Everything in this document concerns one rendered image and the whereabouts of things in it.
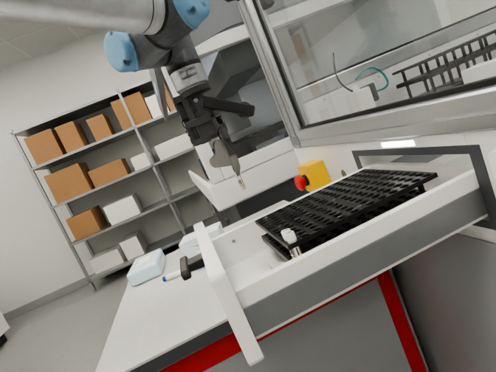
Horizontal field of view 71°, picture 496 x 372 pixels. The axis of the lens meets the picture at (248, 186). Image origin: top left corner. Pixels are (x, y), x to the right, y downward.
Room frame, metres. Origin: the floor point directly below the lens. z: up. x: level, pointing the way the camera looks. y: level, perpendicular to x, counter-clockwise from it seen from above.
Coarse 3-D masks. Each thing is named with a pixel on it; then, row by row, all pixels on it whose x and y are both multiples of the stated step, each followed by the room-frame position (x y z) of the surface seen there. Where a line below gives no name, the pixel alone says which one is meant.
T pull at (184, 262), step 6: (180, 258) 0.49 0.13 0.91; (186, 258) 0.49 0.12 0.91; (192, 258) 0.47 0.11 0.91; (198, 258) 0.46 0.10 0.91; (180, 264) 0.47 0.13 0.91; (186, 264) 0.46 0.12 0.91; (192, 264) 0.46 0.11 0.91; (198, 264) 0.46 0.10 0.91; (180, 270) 0.44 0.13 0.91; (186, 270) 0.43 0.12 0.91; (192, 270) 0.46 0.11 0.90; (186, 276) 0.43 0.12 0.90
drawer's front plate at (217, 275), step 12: (204, 228) 0.55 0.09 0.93; (204, 240) 0.48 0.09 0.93; (204, 252) 0.42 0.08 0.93; (204, 264) 0.38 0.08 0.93; (216, 264) 0.36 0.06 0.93; (216, 276) 0.33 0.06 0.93; (216, 288) 0.33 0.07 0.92; (228, 288) 0.33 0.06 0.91; (228, 300) 0.33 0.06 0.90; (228, 312) 0.33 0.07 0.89; (240, 312) 0.33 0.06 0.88; (240, 324) 0.33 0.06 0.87; (240, 336) 0.33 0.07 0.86; (252, 336) 0.33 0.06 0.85; (252, 348) 0.33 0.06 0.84; (252, 360) 0.33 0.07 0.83
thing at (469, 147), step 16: (352, 144) 0.66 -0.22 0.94; (368, 144) 0.60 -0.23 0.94; (416, 144) 0.48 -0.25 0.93; (432, 144) 0.46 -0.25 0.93; (448, 144) 0.43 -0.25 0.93; (464, 144) 0.40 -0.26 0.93; (480, 144) 0.38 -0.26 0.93; (304, 160) 0.94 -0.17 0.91; (336, 160) 0.75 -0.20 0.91; (352, 160) 0.68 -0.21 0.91; (368, 160) 0.66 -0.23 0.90; (384, 160) 0.66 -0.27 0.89; (400, 160) 0.67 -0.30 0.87; (416, 160) 0.67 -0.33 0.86; (432, 160) 0.68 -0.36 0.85; (448, 160) 0.69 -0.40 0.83; (464, 160) 0.65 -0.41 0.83; (480, 160) 0.39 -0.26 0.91; (336, 176) 0.78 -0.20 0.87; (480, 176) 0.39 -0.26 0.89; (480, 224) 0.42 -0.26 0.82
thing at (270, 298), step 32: (448, 192) 0.40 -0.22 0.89; (480, 192) 0.40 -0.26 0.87; (256, 224) 0.60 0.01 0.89; (384, 224) 0.38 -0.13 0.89; (416, 224) 0.39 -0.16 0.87; (448, 224) 0.39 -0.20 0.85; (224, 256) 0.59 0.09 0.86; (256, 256) 0.59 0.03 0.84; (320, 256) 0.37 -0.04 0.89; (352, 256) 0.37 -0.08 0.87; (384, 256) 0.38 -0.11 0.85; (256, 288) 0.36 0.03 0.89; (288, 288) 0.36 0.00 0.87; (320, 288) 0.36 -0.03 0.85; (352, 288) 0.37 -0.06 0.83; (256, 320) 0.35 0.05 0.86; (288, 320) 0.36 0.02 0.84
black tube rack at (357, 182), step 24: (336, 192) 0.54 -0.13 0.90; (360, 192) 0.49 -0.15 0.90; (384, 192) 0.45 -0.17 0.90; (408, 192) 0.49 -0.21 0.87; (288, 216) 0.52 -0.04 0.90; (312, 216) 0.48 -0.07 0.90; (336, 216) 0.44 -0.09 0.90; (360, 216) 0.43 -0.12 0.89; (264, 240) 0.56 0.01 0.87; (312, 240) 0.46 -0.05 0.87
